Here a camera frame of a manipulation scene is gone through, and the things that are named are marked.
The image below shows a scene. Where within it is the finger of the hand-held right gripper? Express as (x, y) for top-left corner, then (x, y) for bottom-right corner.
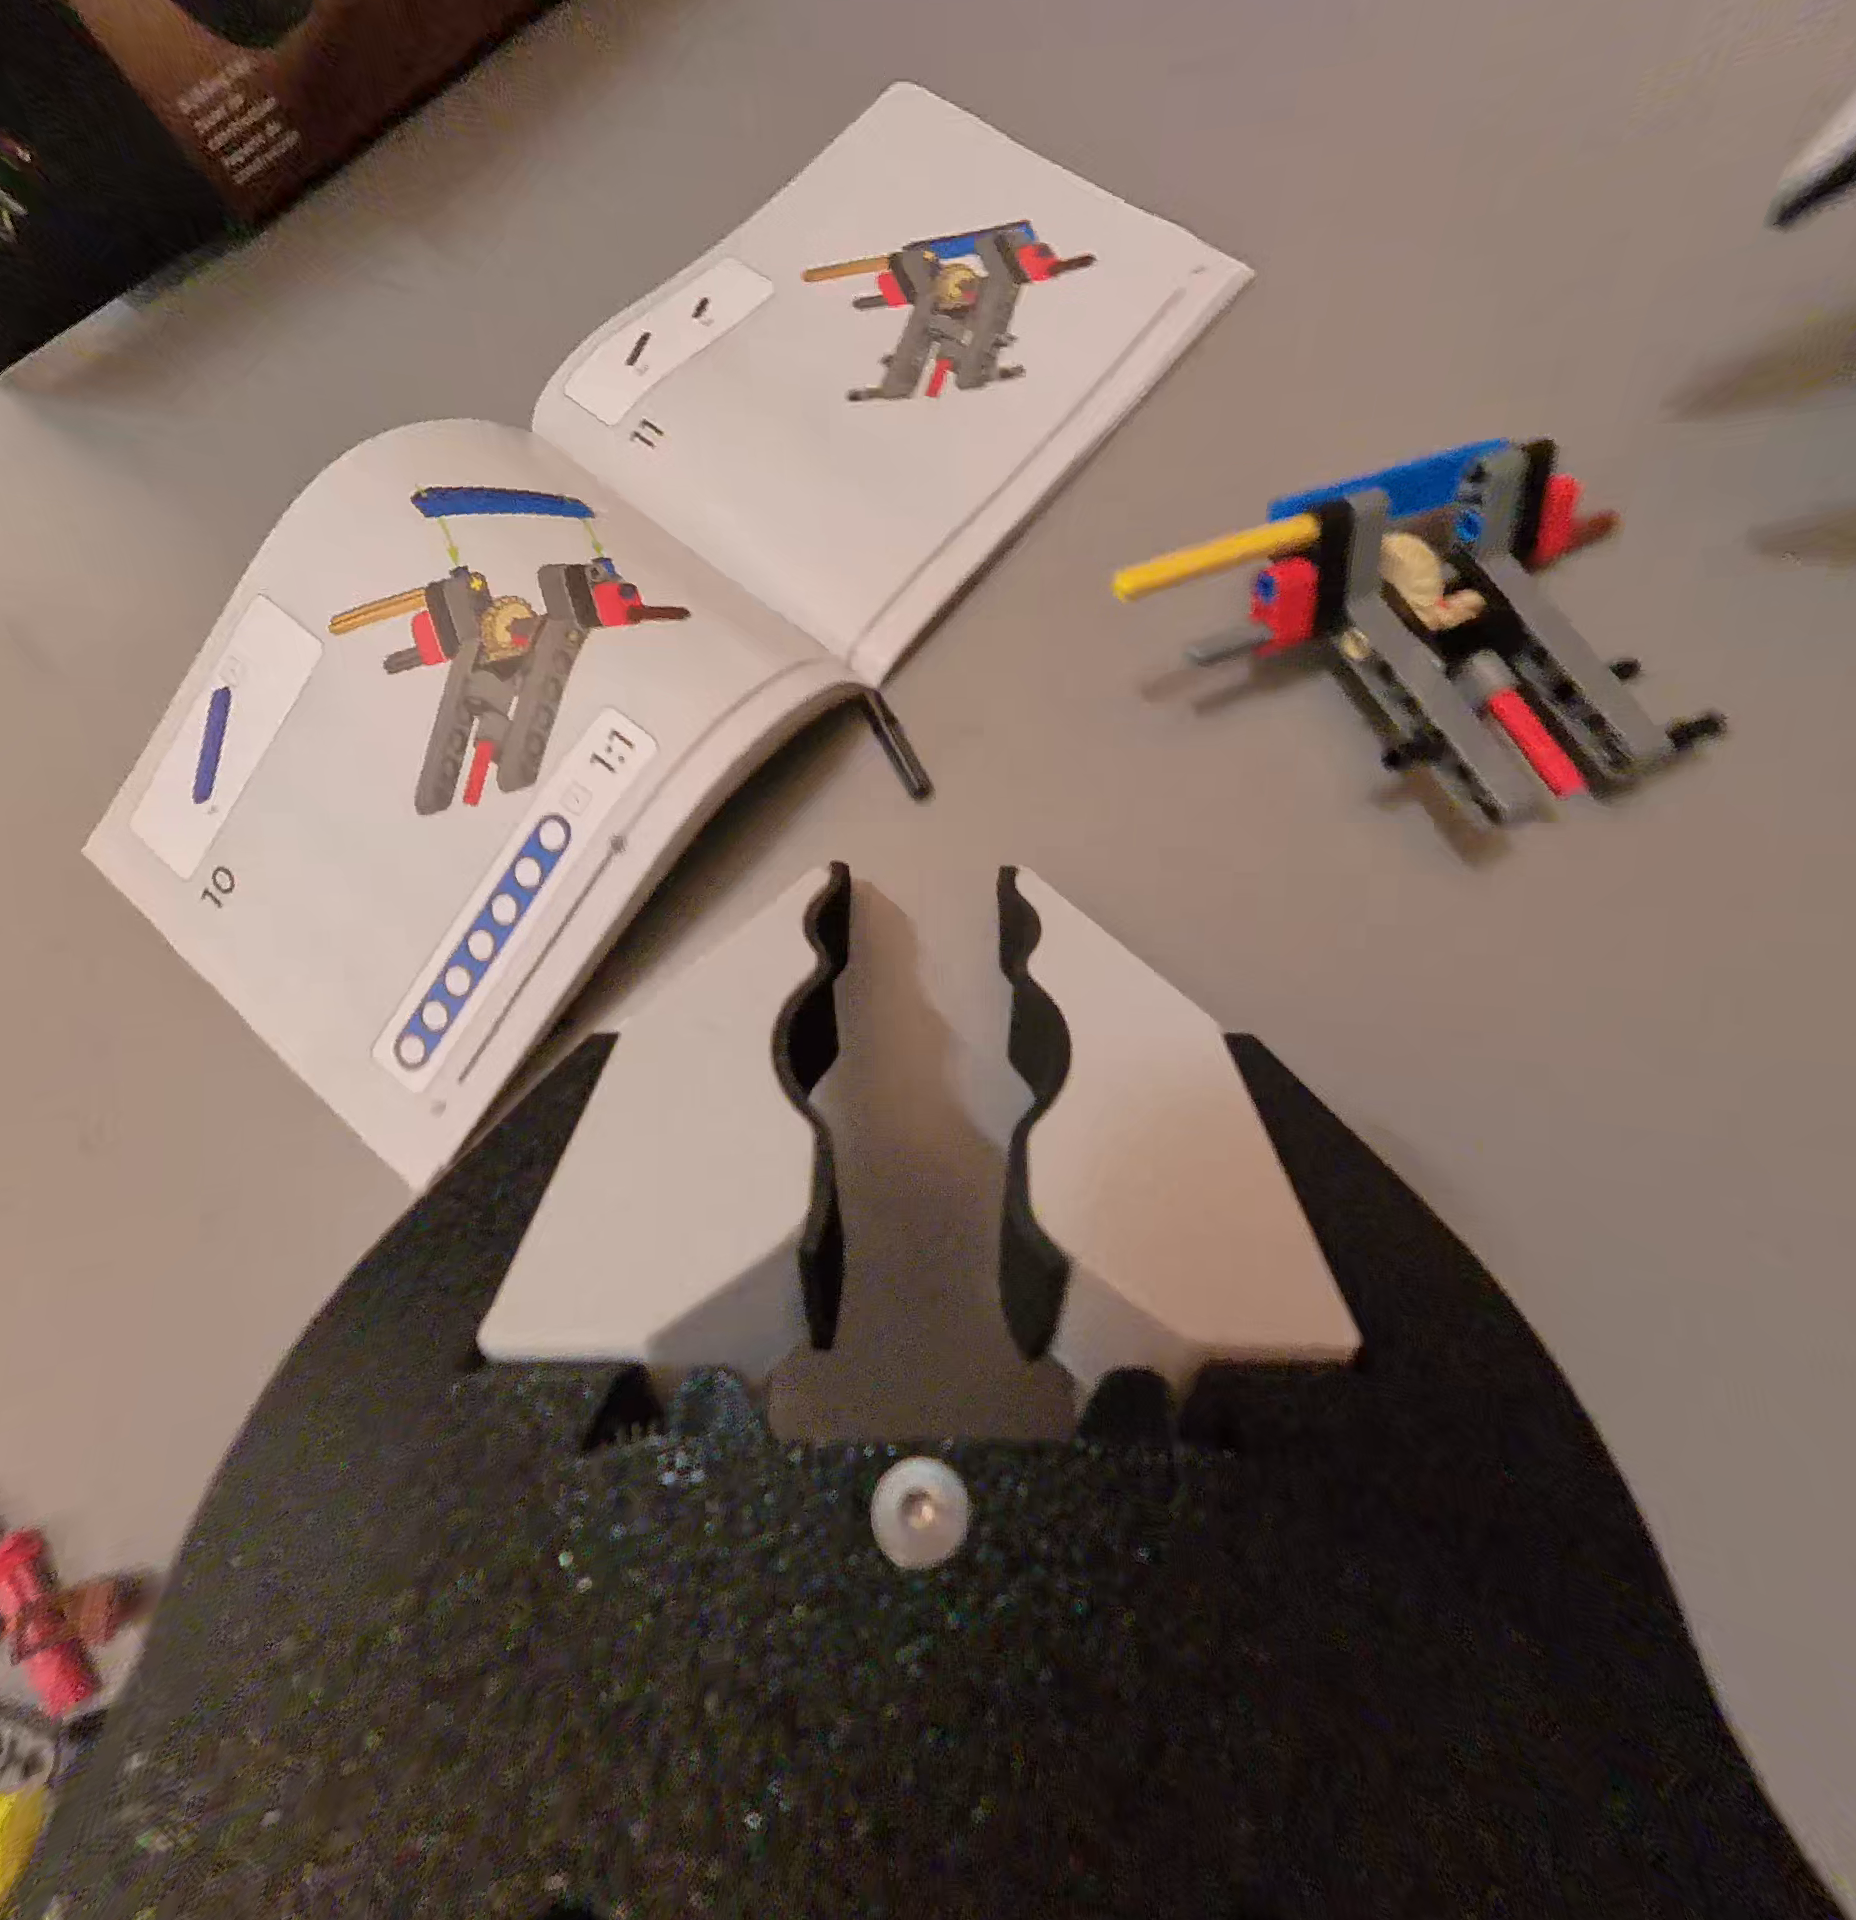
(1769, 60), (1856, 231)

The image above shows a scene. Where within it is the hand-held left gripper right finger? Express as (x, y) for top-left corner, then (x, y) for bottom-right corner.
(995, 867), (1366, 1438)

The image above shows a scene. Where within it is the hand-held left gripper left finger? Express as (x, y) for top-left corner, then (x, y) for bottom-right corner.
(476, 862), (855, 1438)

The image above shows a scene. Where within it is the grey lego chassis assembly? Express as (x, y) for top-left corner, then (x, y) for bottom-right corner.
(1112, 436), (1731, 832)

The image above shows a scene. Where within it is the pile of lego pieces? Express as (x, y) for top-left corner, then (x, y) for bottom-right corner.
(0, 1500), (160, 1920)

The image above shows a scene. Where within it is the lego set box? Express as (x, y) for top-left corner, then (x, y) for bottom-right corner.
(0, 0), (560, 381)

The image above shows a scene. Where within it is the open instruction booklet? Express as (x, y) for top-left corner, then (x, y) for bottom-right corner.
(81, 83), (1258, 1192)

